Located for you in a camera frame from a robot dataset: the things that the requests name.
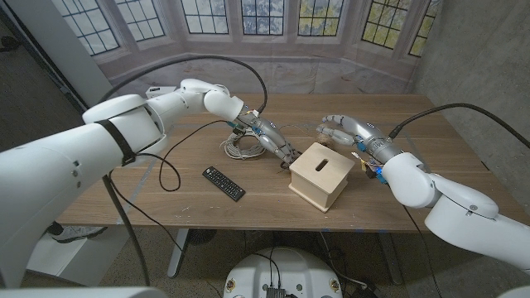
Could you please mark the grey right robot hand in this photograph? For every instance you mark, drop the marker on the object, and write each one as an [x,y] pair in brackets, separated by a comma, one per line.
[364,134]

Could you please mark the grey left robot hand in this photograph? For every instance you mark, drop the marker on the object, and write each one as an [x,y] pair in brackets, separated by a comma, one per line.
[269,138]

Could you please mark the light wooden drawer unit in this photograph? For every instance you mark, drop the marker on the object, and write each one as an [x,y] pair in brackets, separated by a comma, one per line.
[321,182]

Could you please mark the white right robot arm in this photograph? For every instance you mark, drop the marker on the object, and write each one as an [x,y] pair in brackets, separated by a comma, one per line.
[455,211]

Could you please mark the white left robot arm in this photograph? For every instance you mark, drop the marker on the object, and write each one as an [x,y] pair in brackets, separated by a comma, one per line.
[83,157]

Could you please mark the black TV remote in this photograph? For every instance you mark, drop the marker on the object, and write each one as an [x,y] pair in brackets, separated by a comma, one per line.
[223,184]

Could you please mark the wooden cabinet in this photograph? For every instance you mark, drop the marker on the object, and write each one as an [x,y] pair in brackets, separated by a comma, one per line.
[298,128]

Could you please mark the brown twine spool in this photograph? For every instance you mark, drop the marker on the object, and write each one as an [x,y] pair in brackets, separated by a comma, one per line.
[323,140]

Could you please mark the printed bay window backdrop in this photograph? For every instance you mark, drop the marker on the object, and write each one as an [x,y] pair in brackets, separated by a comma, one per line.
[331,74]

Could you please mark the black floor fan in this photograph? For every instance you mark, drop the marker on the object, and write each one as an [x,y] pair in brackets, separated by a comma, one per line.
[203,236]

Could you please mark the white power strip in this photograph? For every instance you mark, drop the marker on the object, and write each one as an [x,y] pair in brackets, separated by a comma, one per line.
[155,92]

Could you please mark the grey table leg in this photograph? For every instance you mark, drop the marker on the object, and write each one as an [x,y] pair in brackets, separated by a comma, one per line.
[178,252]
[391,258]

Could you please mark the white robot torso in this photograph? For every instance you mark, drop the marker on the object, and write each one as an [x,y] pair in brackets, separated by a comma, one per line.
[285,269]

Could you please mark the grey white sneaker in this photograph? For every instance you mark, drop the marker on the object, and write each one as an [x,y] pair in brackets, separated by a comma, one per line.
[78,234]

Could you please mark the person's leg with black sock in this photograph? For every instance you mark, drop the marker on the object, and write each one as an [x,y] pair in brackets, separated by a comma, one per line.
[54,228]

